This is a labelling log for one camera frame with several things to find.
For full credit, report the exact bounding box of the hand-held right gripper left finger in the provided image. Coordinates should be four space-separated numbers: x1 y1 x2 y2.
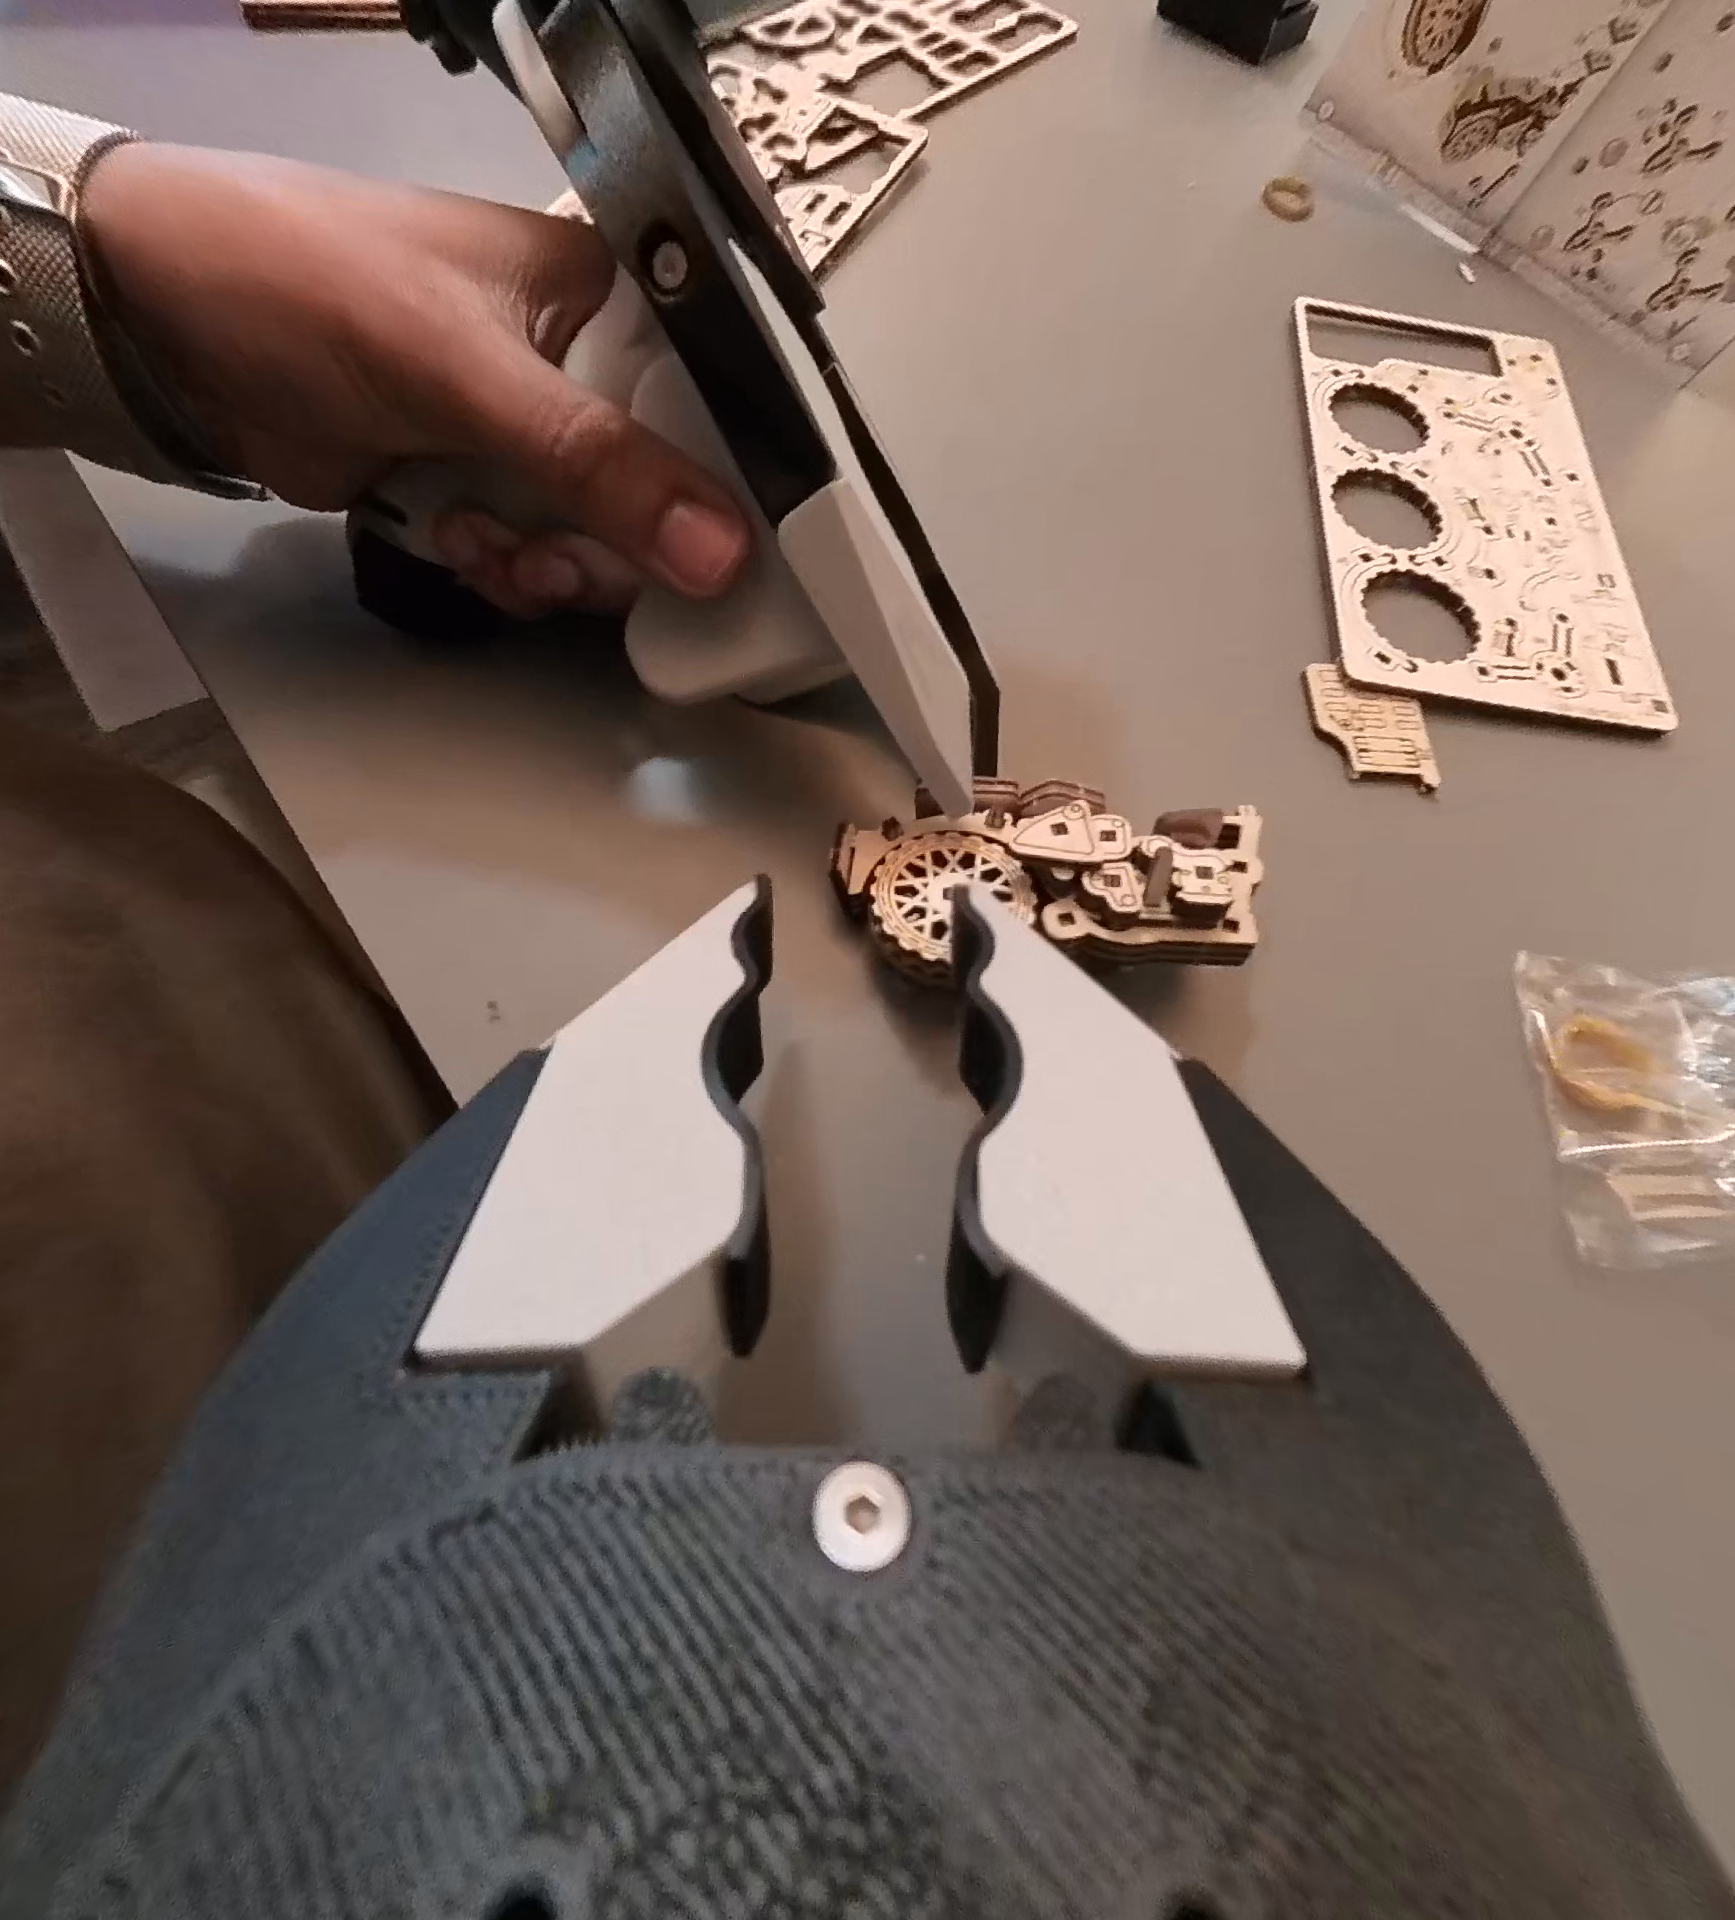
411 873 781 1369

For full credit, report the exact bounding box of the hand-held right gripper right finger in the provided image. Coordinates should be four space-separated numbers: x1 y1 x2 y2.
946 883 1309 1379

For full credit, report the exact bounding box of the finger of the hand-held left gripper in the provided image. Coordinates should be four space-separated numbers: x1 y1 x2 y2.
778 464 985 820
804 305 1008 789

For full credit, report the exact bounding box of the wooden model vehicle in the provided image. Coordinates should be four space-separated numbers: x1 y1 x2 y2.
829 772 1268 996

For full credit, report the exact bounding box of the wooden sheet with round holes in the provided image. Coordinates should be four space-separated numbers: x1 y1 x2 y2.
1292 295 1684 741

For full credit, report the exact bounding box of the grey desk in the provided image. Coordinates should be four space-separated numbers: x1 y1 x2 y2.
0 0 1735 1920

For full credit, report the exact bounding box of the person's left hand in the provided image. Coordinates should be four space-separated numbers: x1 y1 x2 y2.
80 141 753 620

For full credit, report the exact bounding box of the wooden sheet with gear parts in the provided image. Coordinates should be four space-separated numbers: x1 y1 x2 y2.
545 88 933 282

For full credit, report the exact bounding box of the tan rubber band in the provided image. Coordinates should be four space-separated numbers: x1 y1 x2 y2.
1537 1010 1659 1114

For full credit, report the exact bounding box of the small wooden part sheet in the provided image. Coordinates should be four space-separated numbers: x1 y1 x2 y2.
1301 659 1443 793

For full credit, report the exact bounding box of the person's brown shirt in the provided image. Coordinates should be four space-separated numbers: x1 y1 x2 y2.
0 451 460 1920

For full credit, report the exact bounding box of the clear plastic bag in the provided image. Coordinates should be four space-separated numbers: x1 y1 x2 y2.
1514 947 1735 1276

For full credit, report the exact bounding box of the black box with red print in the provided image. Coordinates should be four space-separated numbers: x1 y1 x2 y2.
1156 0 1326 64

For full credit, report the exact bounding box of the assembly instruction sheet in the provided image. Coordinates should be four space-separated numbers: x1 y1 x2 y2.
1301 0 1735 393

